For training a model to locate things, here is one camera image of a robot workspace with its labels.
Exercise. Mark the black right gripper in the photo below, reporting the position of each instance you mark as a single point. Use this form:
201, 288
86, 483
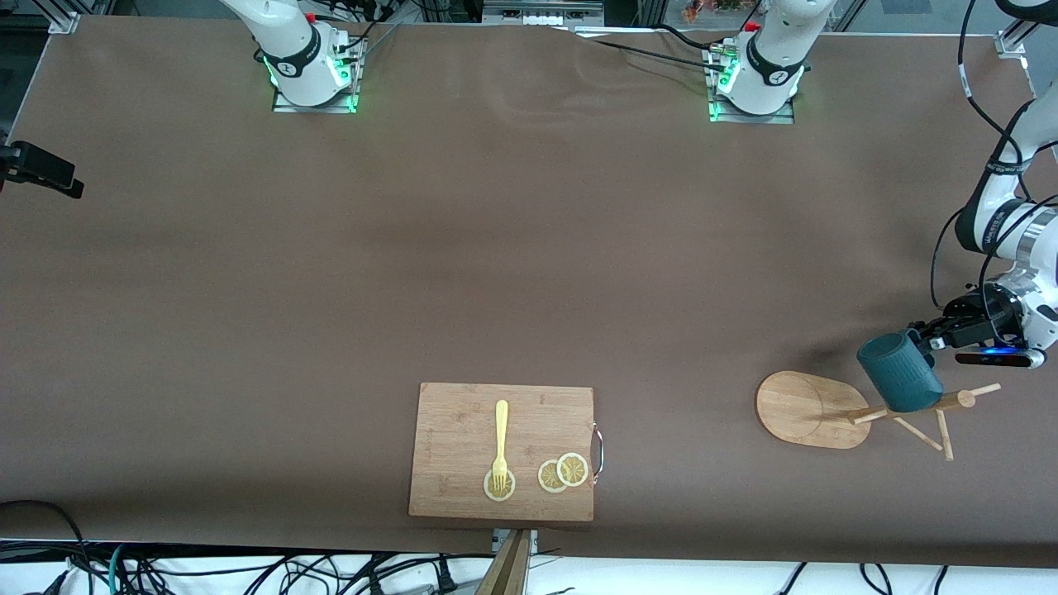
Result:
47, 168

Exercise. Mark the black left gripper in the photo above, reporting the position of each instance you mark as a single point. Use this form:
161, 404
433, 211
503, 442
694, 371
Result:
974, 321

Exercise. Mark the teal mug with yellow inside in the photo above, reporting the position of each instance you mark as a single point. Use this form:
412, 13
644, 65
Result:
901, 376

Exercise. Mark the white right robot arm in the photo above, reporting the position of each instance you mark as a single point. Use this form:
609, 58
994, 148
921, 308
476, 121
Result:
289, 41

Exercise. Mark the wooden mug rack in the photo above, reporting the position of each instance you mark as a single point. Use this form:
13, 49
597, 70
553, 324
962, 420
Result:
802, 409

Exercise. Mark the lemon slice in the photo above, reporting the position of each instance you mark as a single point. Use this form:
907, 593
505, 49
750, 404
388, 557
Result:
573, 469
546, 478
508, 490

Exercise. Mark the yellow plastic fork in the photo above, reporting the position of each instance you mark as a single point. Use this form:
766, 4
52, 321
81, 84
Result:
501, 430

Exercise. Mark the bamboo cutting board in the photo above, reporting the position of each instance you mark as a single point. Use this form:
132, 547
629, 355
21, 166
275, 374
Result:
455, 430

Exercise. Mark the grey power strip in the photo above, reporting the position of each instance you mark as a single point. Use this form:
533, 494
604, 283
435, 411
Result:
541, 12

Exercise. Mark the black plug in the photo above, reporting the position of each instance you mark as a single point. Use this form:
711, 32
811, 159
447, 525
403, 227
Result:
447, 578

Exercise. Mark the aluminium frame bracket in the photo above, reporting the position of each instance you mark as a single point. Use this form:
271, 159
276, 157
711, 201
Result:
66, 18
1012, 41

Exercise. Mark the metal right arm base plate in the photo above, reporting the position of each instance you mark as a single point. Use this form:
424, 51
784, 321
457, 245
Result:
285, 106

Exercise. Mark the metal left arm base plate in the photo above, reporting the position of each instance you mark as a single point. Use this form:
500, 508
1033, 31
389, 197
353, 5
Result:
781, 118

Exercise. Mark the metal post bracket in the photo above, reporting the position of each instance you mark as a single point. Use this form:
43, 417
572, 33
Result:
531, 539

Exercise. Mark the wooden camera post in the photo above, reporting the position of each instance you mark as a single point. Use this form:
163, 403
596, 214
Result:
508, 570

